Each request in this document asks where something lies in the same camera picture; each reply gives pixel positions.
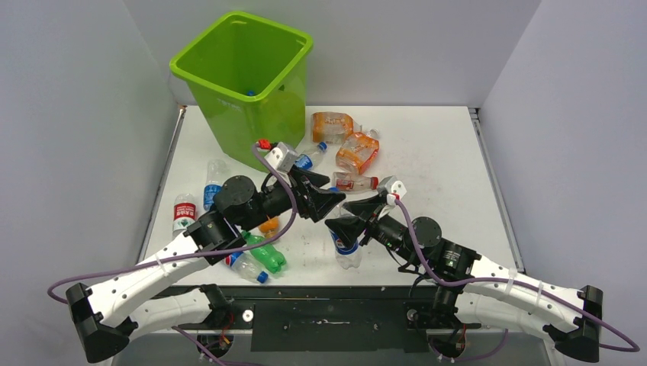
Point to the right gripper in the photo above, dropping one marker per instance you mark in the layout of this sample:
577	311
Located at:
349	227

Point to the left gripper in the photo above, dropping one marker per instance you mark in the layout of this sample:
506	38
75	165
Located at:
312	203

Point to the red cap tea bottle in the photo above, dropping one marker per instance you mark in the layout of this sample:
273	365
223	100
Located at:
353	183

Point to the crushed orange label bottle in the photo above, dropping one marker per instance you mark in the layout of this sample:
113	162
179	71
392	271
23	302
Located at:
358	151

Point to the small orange juice bottle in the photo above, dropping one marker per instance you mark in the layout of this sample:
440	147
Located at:
270	228

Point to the green plastic bottle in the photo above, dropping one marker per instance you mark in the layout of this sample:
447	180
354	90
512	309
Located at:
271	258

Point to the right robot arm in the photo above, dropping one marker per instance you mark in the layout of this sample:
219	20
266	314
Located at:
471	288

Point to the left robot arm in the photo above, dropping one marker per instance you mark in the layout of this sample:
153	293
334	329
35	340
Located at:
110	314

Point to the green plastic bin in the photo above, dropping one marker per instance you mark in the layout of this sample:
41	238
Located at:
241	52

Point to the large orange label bottle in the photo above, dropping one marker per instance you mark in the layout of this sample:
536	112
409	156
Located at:
332	127

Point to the Pepsi bottle blue cap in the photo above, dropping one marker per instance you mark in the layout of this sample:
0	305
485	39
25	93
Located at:
244	265

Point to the blue label clear bottle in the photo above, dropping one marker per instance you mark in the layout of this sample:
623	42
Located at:
217	173

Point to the red label Nongfu bottle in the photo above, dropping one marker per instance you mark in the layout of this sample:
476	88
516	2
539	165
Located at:
184	213

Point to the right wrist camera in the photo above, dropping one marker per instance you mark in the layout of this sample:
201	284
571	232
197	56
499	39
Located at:
392	188

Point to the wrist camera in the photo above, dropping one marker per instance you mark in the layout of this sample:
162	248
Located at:
280	156
392	188

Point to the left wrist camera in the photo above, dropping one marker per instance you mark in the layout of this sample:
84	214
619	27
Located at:
280	156

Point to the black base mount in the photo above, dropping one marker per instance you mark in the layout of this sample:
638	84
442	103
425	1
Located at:
333	319

